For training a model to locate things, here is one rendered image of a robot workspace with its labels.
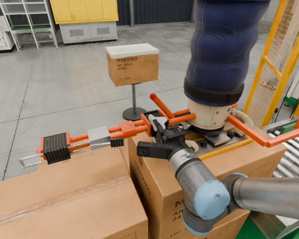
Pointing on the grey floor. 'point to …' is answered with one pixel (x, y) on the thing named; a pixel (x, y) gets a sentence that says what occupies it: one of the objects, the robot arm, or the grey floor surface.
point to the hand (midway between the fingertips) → (149, 124)
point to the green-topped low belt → (31, 32)
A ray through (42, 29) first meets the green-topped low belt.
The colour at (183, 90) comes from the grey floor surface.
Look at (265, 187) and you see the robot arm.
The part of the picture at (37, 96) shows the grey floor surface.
